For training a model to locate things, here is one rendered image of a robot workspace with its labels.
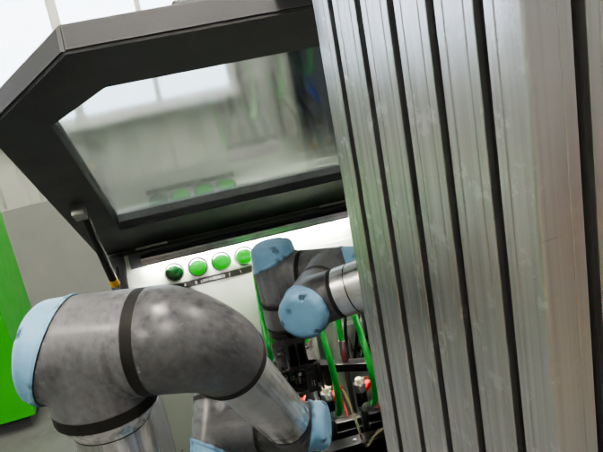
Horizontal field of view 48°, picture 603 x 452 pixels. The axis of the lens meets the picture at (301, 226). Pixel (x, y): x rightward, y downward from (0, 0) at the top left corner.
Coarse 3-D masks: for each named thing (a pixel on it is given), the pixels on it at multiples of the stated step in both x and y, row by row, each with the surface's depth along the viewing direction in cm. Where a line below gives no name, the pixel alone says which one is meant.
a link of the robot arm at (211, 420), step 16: (208, 400) 105; (192, 416) 106; (208, 416) 104; (224, 416) 104; (240, 416) 103; (192, 432) 105; (208, 432) 103; (224, 432) 102; (240, 432) 102; (192, 448) 103; (208, 448) 102; (224, 448) 102; (240, 448) 102
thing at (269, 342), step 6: (252, 270) 148; (258, 294) 140; (258, 300) 139; (258, 306) 138; (258, 312) 137; (264, 324) 135; (264, 330) 135; (264, 336) 134; (270, 342) 134; (270, 348) 133; (270, 354) 133; (270, 360) 133
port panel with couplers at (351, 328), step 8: (336, 240) 177; (344, 240) 177; (352, 240) 178; (352, 320) 183; (360, 320) 184; (352, 328) 184; (336, 336) 184; (352, 336) 185; (352, 344) 185; (360, 344) 186
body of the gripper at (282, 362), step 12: (276, 336) 117; (288, 336) 120; (288, 348) 117; (300, 348) 118; (276, 360) 121; (288, 360) 115; (300, 360) 118; (312, 360) 118; (288, 372) 116; (300, 372) 117; (312, 372) 117; (300, 384) 119; (312, 384) 118
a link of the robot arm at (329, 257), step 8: (320, 248) 113; (328, 248) 112; (336, 248) 111; (344, 248) 110; (352, 248) 110; (296, 256) 112; (304, 256) 112; (312, 256) 111; (320, 256) 109; (328, 256) 109; (336, 256) 109; (344, 256) 109; (352, 256) 109; (296, 264) 112; (304, 264) 111; (312, 264) 107; (320, 264) 106; (328, 264) 106; (336, 264) 107; (296, 272) 111
